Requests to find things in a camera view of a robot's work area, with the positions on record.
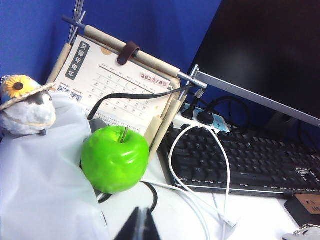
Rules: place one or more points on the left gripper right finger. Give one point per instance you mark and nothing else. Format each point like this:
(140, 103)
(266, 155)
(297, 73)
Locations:
(148, 230)

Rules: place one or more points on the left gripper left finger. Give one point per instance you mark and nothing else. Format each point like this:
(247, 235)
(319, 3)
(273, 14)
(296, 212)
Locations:
(130, 230)

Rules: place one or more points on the white plastic bag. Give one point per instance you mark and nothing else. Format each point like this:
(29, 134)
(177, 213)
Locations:
(37, 187)

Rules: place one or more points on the bird plush with sunflower hat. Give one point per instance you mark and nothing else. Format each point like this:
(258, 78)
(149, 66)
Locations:
(30, 112)

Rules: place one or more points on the black mechanical keyboard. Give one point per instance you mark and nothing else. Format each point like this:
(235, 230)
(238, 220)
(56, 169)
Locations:
(250, 160)

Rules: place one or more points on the green plastic apple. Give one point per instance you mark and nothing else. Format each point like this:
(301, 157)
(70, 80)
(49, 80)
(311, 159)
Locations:
(115, 160)

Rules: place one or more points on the black power strip wooden face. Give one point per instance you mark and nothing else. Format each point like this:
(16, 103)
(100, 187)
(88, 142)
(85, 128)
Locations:
(300, 215)

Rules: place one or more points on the black computer monitor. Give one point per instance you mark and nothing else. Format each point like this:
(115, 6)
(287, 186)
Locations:
(262, 50)

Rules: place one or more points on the beige canvas desk calendar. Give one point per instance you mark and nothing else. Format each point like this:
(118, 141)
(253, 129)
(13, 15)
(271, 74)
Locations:
(112, 82)

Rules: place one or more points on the white power strip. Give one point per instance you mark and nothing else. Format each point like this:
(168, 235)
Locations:
(185, 123)

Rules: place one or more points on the grey monitor stand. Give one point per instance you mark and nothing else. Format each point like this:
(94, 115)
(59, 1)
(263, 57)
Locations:
(282, 122)

